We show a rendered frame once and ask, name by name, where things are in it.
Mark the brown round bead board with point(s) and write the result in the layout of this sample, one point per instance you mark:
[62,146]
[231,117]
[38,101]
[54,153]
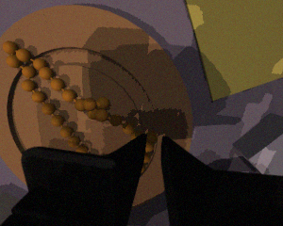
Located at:
[96,53]

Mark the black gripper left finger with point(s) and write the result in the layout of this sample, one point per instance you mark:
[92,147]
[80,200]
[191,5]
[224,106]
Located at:
[111,178]

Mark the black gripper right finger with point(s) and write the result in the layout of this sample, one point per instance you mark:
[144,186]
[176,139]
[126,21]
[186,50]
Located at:
[195,193]

